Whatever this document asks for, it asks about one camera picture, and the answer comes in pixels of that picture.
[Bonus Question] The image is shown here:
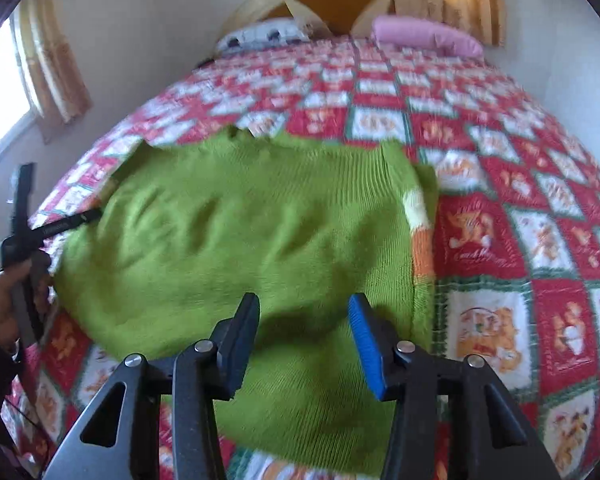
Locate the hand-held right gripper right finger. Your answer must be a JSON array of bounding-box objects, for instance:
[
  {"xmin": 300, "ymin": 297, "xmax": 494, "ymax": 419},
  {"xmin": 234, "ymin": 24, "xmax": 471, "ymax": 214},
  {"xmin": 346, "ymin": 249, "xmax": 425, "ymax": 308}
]
[{"xmin": 347, "ymin": 293, "xmax": 561, "ymax": 480}]

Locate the cream and brown headboard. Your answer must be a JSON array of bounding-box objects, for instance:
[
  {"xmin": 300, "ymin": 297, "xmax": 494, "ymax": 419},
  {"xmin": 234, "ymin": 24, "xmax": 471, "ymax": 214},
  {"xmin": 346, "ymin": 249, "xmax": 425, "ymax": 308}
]
[{"xmin": 219, "ymin": 0, "xmax": 399, "ymax": 52}]

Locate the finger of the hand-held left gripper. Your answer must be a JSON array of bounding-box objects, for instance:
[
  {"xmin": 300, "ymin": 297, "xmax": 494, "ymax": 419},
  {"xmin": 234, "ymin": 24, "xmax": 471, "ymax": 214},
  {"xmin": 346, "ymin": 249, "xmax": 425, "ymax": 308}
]
[
  {"xmin": 9, "ymin": 162, "xmax": 37, "ymax": 241},
  {"xmin": 29, "ymin": 208, "xmax": 104, "ymax": 244}
]

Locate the narrow yellow patterned curtain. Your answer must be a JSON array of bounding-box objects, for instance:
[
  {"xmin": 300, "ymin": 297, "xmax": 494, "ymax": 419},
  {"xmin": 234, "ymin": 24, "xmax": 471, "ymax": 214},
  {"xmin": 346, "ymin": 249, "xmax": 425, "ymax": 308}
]
[{"xmin": 12, "ymin": 0, "xmax": 94, "ymax": 127}]

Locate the green orange striped knit sweater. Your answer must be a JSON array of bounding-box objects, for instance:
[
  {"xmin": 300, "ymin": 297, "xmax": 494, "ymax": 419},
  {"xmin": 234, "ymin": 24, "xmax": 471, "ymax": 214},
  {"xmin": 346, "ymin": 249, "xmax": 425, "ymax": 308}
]
[{"xmin": 50, "ymin": 125, "xmax": 439, "ymax": 479}]

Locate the red patchwork bear bedspread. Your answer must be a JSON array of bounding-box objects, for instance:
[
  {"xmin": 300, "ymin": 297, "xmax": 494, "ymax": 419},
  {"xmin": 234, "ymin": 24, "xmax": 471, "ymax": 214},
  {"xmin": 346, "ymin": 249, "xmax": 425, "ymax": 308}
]
[{"xmin": 0, "ymin": 37, "xmax": 600, "ymax": 480}]

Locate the pink pillow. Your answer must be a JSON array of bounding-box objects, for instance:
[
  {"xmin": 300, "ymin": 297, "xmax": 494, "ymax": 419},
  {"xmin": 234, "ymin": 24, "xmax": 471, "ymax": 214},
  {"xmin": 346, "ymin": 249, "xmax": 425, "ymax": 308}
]
[{"xmin": 371, "ymin": 14, "xmax": 484, "ymax": 59}]

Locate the white patterned pillow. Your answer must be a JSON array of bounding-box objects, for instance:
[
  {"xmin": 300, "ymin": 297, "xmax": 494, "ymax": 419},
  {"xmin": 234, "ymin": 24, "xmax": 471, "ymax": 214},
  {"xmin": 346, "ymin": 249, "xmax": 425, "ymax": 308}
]
[{"xmin": 214, "ymin": 17, "xmax": 314, "ymax": 54}]

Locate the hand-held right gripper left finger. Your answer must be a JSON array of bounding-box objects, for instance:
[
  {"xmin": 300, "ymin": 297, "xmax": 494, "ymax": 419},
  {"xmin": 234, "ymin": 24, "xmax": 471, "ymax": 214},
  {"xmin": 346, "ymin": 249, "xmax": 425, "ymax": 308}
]
[{"xmin": 42, "ymin": 292, "xmax": 261, "ymax": 480}]

